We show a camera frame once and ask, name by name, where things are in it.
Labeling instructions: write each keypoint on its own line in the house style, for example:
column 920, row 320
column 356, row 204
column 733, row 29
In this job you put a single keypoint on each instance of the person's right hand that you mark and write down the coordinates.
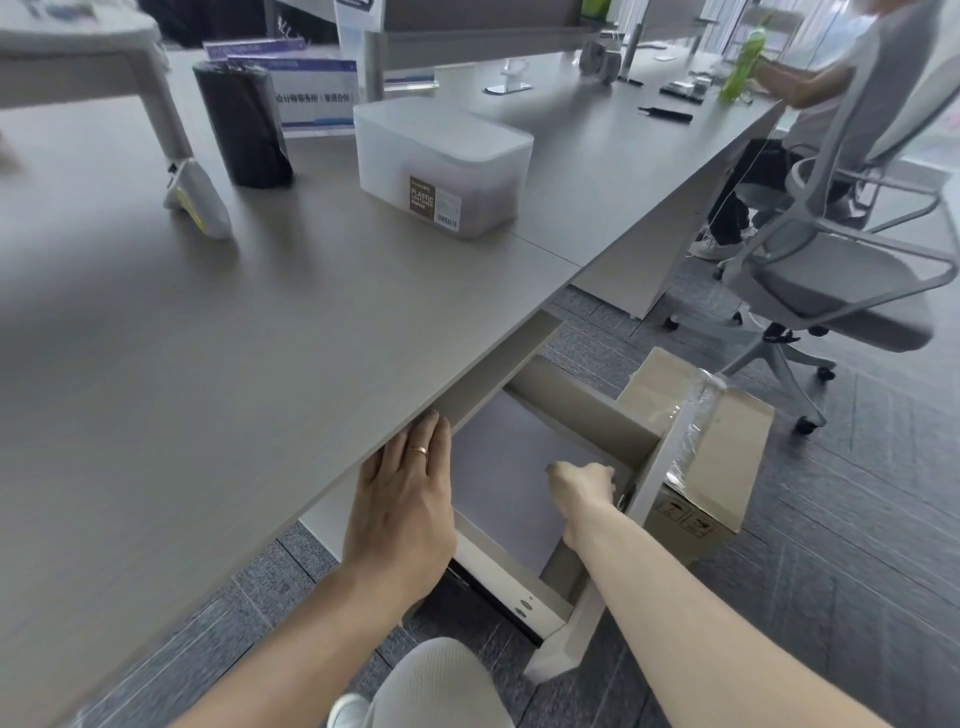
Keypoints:
column 589, row 491

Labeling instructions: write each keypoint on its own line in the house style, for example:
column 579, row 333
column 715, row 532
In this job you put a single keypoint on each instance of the person's left forearm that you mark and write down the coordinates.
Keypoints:
column 315, row 660

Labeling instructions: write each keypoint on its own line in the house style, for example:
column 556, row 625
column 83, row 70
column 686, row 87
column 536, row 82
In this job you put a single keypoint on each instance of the brown cardboard box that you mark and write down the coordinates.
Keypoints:
column 739, row 450

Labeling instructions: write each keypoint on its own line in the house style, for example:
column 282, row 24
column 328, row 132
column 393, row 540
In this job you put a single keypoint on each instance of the grey wooden desk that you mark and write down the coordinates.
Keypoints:
column 615, row 172
column 262, row 315

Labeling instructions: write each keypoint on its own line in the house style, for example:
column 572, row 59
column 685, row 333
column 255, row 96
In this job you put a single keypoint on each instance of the grey round device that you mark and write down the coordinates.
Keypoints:
column 600, row 58

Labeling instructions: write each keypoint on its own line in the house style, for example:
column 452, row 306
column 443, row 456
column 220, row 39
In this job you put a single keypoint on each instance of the blue and white sign stand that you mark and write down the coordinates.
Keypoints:
column 255, row 48
column 315, row 97

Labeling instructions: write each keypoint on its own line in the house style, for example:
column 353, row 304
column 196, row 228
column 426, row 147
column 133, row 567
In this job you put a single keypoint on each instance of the black cylindrical holder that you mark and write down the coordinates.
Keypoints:
column 244, row 127

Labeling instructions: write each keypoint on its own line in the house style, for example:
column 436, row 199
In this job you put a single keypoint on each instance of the silver metal stand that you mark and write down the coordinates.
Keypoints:
column 508, row 84

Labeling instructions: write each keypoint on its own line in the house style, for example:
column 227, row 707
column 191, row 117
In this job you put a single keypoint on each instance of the grey desk partition frame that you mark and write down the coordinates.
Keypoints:
column 480, row 45

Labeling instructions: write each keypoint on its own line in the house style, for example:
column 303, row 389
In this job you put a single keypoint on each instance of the small blue item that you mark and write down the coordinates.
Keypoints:
column 64, row 9

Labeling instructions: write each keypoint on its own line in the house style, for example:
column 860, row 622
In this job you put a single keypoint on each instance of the white and yellow handheld device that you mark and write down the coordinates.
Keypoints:
column 202, row 202

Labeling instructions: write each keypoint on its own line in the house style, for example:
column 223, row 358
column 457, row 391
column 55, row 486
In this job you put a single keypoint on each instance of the green drink bottle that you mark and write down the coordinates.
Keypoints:
column 741, row 67

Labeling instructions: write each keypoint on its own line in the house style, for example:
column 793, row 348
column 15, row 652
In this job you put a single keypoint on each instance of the black office chair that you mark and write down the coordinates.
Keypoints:
column 202, row 19

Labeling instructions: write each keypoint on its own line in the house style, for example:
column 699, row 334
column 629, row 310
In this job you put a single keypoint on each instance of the white mesh office chair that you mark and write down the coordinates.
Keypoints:
column 847, row 292

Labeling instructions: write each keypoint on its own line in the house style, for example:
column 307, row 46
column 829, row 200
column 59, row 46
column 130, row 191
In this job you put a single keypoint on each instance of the grey wooden drawer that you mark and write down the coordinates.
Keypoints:
column 600, row 420

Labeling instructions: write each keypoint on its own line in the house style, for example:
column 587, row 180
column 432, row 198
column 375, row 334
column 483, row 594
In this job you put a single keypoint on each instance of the stack of white papers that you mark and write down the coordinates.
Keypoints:
column 502, row 480

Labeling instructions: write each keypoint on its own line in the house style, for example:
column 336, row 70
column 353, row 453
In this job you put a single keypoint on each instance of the black pen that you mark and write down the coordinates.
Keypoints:
column 666, row 114

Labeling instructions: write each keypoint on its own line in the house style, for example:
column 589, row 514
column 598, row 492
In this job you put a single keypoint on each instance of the person's white shoe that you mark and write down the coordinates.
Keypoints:
column 349, row 712

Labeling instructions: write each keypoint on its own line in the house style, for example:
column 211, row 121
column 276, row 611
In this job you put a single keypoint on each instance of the person's light trouser leg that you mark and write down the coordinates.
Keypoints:
column 442, row 690

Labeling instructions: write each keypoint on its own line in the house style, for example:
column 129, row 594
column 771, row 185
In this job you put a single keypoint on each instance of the white desk shelf riser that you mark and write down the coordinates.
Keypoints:
column 82, row 52

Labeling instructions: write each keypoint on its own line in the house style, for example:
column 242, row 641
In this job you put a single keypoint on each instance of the translucent plastic storage box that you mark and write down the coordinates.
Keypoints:
column 442, row 157

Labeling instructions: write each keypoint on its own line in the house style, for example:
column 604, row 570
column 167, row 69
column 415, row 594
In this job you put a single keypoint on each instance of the clear plastic wrap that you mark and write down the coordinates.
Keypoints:
column 694, row 427

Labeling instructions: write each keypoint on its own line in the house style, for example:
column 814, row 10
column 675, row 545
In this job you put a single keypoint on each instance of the flat black gadget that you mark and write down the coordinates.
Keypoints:
column 684, row 90

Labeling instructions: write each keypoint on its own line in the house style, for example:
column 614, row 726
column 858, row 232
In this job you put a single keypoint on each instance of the person's right forearm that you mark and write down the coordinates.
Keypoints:
column 690, row 637

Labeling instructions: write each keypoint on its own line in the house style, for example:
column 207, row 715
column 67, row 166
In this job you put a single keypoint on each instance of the person's left hand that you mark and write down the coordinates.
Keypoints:
column 405, row 517

